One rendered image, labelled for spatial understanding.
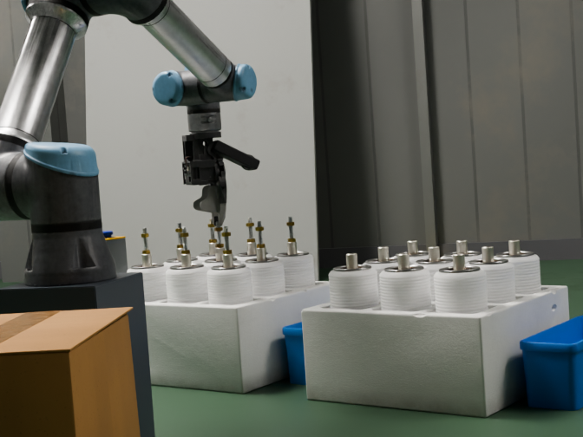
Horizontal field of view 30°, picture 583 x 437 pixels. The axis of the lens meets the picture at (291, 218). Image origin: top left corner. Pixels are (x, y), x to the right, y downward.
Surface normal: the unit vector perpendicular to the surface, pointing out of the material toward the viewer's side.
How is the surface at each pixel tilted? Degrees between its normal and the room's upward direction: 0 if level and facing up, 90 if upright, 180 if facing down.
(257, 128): 83
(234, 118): 83
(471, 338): 90
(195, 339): 90
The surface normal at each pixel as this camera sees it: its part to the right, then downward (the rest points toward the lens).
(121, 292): 0.95, -0.04
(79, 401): 0.99, -0.06
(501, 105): -0.29, 0.08
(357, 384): -0.60, 0.09
